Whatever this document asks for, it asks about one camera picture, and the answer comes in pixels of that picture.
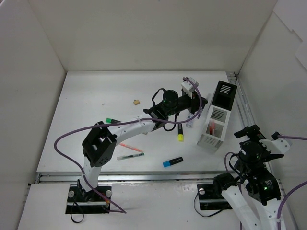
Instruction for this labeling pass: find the pink red gel pen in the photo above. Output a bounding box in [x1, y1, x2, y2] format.
[208, 121, 214, 135]

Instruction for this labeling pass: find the neon orange gel pen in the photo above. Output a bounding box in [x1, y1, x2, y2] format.
[119, 143, 143, 153]

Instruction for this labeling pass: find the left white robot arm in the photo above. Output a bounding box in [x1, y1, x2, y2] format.
[78, 90, 208, 201]

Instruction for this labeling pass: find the blue cap highlighter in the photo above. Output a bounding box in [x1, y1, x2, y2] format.
[163, 157, 183, 168]

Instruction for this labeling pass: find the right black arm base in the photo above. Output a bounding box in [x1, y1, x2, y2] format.
[196, 173, 239, 211]

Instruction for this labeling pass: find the green gel pen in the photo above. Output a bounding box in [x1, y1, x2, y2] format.
[117, 153, 144, 161]

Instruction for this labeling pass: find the white black stationery organizer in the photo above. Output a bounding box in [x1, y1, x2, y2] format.
[197, 81, 237, 150]

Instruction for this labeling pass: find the green cap highlighter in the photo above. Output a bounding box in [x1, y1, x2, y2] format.
[105, 118, 121, 124]

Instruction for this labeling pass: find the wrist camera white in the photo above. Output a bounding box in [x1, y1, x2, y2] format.
[260, 131, 292, 155]
[181, 78, 199, 98]

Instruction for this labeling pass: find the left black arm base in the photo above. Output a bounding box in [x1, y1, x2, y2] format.
[65, 184, 110, 214]

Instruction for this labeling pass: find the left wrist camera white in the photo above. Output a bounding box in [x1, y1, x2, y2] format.
[181, 78, 199, 98]

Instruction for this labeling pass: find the yellow cap highlighter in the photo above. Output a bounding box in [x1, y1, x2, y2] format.
[177, 124, 184, 142]

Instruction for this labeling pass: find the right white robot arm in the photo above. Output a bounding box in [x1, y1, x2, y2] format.
[212, 125, 290, 230]

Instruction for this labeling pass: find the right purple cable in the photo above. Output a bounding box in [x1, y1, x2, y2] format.
[224, 135, 307, 221]

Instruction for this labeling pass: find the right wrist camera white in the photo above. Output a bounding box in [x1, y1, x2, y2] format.
[260, 131, 292, 155]

